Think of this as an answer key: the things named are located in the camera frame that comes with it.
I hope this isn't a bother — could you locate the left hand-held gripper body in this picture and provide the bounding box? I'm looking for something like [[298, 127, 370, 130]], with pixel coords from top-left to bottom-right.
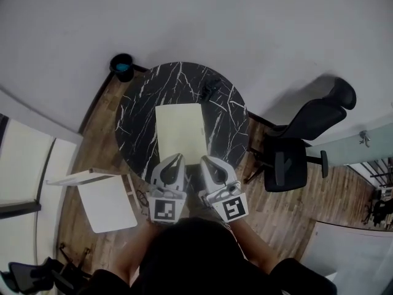
[[147, 185, 187, 225]]

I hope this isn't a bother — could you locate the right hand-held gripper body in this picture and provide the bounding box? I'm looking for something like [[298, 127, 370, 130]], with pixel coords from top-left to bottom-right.
[[204, 179, 249, 224]]

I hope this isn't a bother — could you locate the pale yellow board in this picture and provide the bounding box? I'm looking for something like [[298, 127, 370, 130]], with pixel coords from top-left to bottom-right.
[[154, 103, 208, 166]]

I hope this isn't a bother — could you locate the person's right forearm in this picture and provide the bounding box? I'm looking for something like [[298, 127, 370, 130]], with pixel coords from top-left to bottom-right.
[[228, 218, 282, 273]]

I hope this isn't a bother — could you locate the person's left forearm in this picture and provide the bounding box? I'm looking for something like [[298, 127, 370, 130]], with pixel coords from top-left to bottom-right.
[[117, 222, 161, 289]]

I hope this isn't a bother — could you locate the black marble round table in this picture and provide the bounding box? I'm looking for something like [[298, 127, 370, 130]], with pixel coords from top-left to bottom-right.
[[114, 61, 250, 181]]

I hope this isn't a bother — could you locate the black mesh headrest office chair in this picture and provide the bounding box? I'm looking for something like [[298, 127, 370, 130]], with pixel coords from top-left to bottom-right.
[[244, 76, 358, 194]]

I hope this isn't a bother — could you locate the white chair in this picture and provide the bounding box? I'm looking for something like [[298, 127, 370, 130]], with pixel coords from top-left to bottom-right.
[[45, 167, 142, 234]]

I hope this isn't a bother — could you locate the person's black shirt torso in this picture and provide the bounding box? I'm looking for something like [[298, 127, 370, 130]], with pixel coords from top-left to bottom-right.
[[76, 216, 339, 295]]

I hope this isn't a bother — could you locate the black bottle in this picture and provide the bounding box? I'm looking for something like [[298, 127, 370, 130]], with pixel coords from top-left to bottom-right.
[[199, 77, 222, 102]]

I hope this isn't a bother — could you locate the black waste bin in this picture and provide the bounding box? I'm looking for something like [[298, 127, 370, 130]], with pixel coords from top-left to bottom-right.
[[109, 53, 135, 84]]

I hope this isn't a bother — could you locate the frosted glass door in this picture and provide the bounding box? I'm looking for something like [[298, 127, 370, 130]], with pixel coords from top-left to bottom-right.
[[303, 127, 393, 168]]

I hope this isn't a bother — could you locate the white partition panel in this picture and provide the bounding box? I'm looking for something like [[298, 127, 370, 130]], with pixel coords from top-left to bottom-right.
[[298, 219, 393, 295]]

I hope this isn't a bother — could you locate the black framed window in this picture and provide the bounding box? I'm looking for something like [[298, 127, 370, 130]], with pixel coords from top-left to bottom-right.
[[0, 111, 84, 221]]

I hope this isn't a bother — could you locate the black metal railing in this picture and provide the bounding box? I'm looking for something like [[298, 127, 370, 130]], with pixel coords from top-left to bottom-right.
[[346, 157, 393, 187]]

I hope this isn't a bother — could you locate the black cable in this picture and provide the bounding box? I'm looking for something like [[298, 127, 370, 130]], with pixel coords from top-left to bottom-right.
[[135, 189, 152, 210]]

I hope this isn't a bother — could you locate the metal door handle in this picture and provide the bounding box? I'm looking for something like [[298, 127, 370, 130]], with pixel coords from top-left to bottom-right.
[[359, 130, 372, 148]]

